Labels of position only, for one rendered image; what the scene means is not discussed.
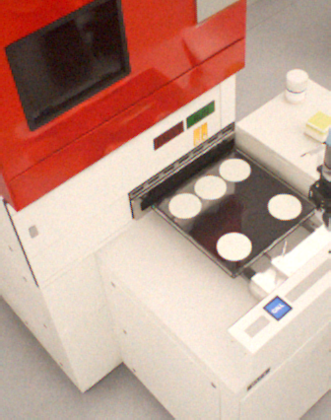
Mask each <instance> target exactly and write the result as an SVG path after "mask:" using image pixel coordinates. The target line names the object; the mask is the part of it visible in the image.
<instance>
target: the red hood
mask: <svg viewBox="0 0 331 420"><path fill-rule="evenodd" d="M246 13H247V0H0V194H1V195H2V196H3V197H4V198H5V200H6V202H7V203H8V204H9V205H10V206H11V207H12V208H13V209H14V210H15V211H16V212H19V211H21V210H22V209H24V208H25V207H27V206H29V205H30V204H32V203H33V202H34V201H35V200H37V199H39V198H40V197H41V196H42V195H45V194H47V193H48V192H50V191H52V190H53V189H55V188H56V187H58V186H59V185H61V184H63V183H64V182H66V180H68V179H69V178H71V177H73V176H74V175H76V174H78V173H79V172H81V171H83V170H84V169H86V168H87V167H89V166H90V165H92V164H94V163H95V162H97V161H98V160H100V159H101V158H103V156H105V155H108V154H110V153H111V152H113V151H114V150H116V149H118V148H119V147H121V146H122V145H124V144H125V143H127V142H129V141H130V140H132V139H133V138H135V137H136V136H138V135H140V134H141V133H143V132H144V131H145V130H146V129H148V128H150V127H151V126H153V125H154V124H156V123H157V122H159V121H161V120H162V119H164V118H165V117H167V116H168V115H170V114H171V113H175V112H176V111H178V110H179V109H181V108H182V107H184V106H186V105H187V104H188V103H190V102H191V101H193V100H195V99H196V98H198V97H199V96H201V95H202V94H204V93H206V92H207V91H209V90H210V89H212V88H213V87H215V86H217V85H218V84H220V83H221V82H224V81H225V80H226V79H227V78H229V77H230V76H232V75H233V74H235V73H236V72H238V71H240V70H241V69H243V68H244V67H245V53H246Z"/></svg>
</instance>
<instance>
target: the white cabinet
mask: <svg viewBox="0 0 331 420"><path fill-rule="evenodd" d="M96 259H97V262H98V266H99V273H100V276H101V279H102V283H103V287H104V290H105V294H106V298H107V301H108V305H109V308H110V316H111V319H112V323H113V327H114V331H115V335H116V337H117V341H118V345H119V349H120V353H121V357H122V360H123V362H124V363H125V364H126V366H127V367H128V368H129V369H130V370H131V371H132V372H133V373H134V374H135V375H136V377H137V378H138V379H139V380H140V381H141V382H142V383H143V384H144V385H145V387H146V388H148V389H149V390H150V392H151V393H152V394H153V395H154V397H155V398H156V399H157V400H158V401H159V402H160V403H161V404H162V405H163V406H164V408H165V409H166V410H167V411H168V412H170V413H171V414H172V415H173V417H174V418H175V419H176V420H298V419H299V418H300V417H301V416H302V415H303V413H304V412H305V411H306V410H307V409H308V408H309V407H310V406H312V405H313V404H315V403H316V402H317V401H318V400H319V399H320V398H321V397H322V396H323V395H324V394H325V393H326V392H327V391H328V390H329V389H330V388H331V308H330V309H329V310H328V311H327V312H326V313H325V314H324V315H322V316H321V317H320V318H319V319H318V320H317V321H316V322H315V323H313V324H312V325H311V326H310V327H309V328H308V329H307V330H306V331H305V332H303V333H302V334H301V335H300V336H299V337H298V338H297V339H296V340H295V341H293V342H292V343H291V344H290V345H289V346H288V347H287V348H286V349H285V350H284V351H282V352H281V354H280V355H279V356H277V357H276V358H275V359H273V360H272V361H271V362H270V363H269V364H268V365H267V366H266V367H265V368H263V369H262V370H261V371H260V372H259V373H258V374H257V375H256V376H255V377H253V378H252V379H251V380H250V381H249V382H248V383H247V384H246V385H244V386H243V387H242V388H241V389H240V390H239V391H238V392H237V393H234V392H233V391H232V390H231V389H230V388H229V387H228V386H227V385H225V384H224V383H223V382H222V381H221V380H220V379H219V378H218V377H217V376H216V374H215V373H214V372H213V371H212V370H211V369H210V368H209V367H208V366H207V365H206V364H205V363H203V362H202V361H201V360H200V359H199V358H198V357H197V356H196V355H195V354H194V353H193V352H192V351H191V350H190V349H189V348H188V347H187V346H186V345H185V344H184V342H183V341H182V340H181V339H180V338H179V337H177V336H176V335H175V334H174V333H173V332H172V331H171V330H170V329H169V328H168V327H167V326H166V325H165V324H164V323H163V322H162V321H161V320H160V319H159V318H158V317H157V316H156V315H155V314H154V313H153V312H152V311H151V310H150V309H149V308H147V306H146V305H145V304H144V303H143V302H142V301H141V300H140V299H139V298H138V297H137V296H136V295H135V294H134V293H133V292H132V291H131V290H130V289H129V288H128V287H127V286H126V285H125V284H124V283H123V282H122V281H121V280H120V279H119V278H118V277H117V276H116V275H115V274H113V273H112V272H111V271H109V270H108V269H107V268H106V266H105V265H104V264H103V263H102V262H101V261H100V260H99V259H98V258H97V257H96Z"/></svg>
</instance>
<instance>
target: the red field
mask: <svg viewBox="0 0 331 420"><path fill-rule="evenodd" d="M182 132H183V121H182V122H181V123H179V124H178V125H176V126H175V127H173V128H172V129H171V130H170V131H168V132H167V133H165V134H163V135H162V136H160V137H159V138H157V139H156V140H155V147H156V150H157V149H158V148H160V147H162V145H164V144H165V143H167V142H168V141H170V140H171V139H173V138H174V137H176V136H177V135H179V134H180V133H182Z"/></svg>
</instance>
